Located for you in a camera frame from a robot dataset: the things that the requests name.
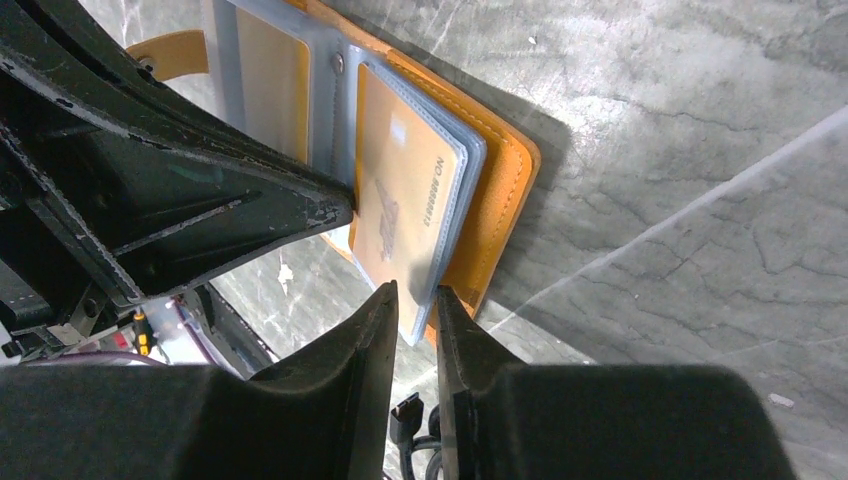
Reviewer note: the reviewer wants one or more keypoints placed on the orange card holder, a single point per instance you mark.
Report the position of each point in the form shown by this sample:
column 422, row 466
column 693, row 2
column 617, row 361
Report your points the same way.
column 501, row 166

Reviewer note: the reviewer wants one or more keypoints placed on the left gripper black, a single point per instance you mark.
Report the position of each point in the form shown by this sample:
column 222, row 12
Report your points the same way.
column 115, row 189

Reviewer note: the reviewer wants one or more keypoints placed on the gold card with black stripe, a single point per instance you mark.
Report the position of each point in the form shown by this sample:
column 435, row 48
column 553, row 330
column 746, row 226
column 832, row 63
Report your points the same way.
column 406, row 186

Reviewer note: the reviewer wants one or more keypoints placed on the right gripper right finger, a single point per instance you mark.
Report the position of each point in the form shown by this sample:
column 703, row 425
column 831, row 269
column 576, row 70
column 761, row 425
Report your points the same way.
column 503, row 418

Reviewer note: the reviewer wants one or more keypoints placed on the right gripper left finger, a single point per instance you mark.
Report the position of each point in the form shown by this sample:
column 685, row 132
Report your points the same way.
column 320, row 413

